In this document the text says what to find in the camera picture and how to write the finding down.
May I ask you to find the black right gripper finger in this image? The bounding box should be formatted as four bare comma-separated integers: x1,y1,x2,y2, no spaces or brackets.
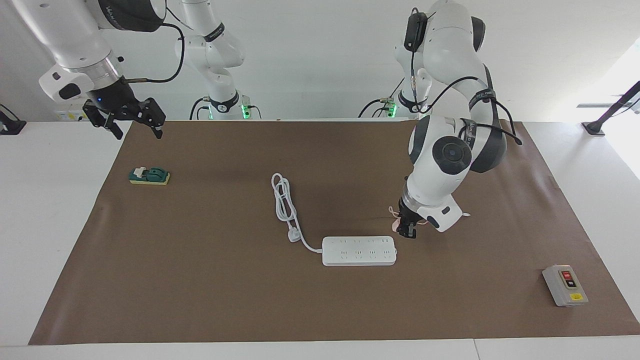
82,99,125,141
142,97,167,140

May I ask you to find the pink charging cable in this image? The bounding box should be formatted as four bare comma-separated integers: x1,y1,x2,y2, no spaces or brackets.
388,205,471,226

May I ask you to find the white power strip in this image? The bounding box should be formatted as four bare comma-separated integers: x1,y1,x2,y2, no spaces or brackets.
321,235,398,268

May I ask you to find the brown table mat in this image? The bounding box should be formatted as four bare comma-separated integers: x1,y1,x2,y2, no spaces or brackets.
28,119,640,346

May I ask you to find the white wall socket box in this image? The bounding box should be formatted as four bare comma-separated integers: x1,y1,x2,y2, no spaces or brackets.
54,102,91,122

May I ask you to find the black right base cable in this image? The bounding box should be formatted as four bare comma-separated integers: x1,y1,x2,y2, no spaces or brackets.
188,96,214,121

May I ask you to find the black base cable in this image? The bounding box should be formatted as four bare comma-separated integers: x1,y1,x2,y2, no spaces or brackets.
357,74,405,119
188,96,214,121

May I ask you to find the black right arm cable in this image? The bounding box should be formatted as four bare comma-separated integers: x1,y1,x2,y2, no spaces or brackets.
122,22,186,84

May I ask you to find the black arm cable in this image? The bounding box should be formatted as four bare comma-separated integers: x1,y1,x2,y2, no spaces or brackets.
122,22,186,84
409,9,524,146

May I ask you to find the green knife switch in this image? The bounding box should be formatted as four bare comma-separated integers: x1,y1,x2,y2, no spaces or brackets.
128,166,172,187

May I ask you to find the black clamp bracket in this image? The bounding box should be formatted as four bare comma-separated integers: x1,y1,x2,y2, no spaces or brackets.
0,103,27,136

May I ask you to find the black left base cable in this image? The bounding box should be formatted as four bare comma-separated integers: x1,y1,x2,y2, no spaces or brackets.
357,74,405,119

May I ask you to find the white power strip cord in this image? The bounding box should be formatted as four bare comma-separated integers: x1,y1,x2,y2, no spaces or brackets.
270,172,325,254

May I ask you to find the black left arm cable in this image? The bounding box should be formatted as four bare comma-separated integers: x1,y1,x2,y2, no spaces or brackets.
409,9,524,146

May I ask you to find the grey on-off switch box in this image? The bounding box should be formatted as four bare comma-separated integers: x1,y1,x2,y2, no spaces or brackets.
541,264,590,308

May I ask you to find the black camera stand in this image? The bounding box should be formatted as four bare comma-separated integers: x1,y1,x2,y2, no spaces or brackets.
582,80,640,137

